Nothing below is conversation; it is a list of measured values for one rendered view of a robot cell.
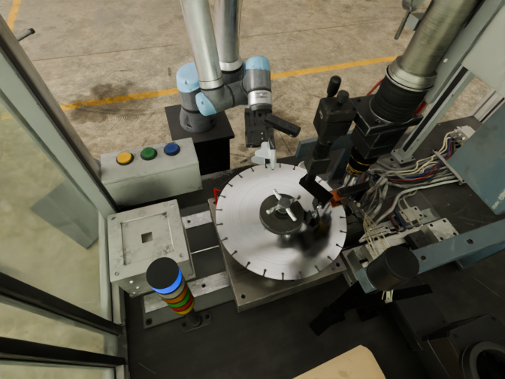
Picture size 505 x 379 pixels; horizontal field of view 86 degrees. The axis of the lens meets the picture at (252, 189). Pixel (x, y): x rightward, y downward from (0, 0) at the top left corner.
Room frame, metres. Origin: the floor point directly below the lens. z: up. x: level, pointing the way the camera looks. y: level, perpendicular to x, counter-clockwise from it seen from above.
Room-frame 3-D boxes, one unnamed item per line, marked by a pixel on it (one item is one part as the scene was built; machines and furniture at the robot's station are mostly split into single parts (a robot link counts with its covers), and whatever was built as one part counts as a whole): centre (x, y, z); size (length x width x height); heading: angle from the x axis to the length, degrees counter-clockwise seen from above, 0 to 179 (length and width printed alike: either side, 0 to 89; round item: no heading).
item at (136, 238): (0.27, 0.25, 0.82); 0.18 x 0.18 x 0.15; 23
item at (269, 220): (0.35, -0.08, 0.96); 0.11 x 0.11 x 0.03
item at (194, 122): (0.88, 0.26, 0.80); 0.15 x 0.15 x 0.10
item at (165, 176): (0.53, 0.32, 0.82); 0.28 x 0.11 x 0.15; 113
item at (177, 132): (0.88, 0.26, 0.37); 0.40 x 0.40 x 0.75; 23
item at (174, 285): (0.11, 0.11, 1.14); 0.05 x 0.04 x 0.03; 23
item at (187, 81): (0.88, 0.25, 0.91); 0.13 x 0.12 x 0.14; 126
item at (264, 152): (0.53, -0.03, 0.96); 0.09 x 0.06 x 0.03; 10
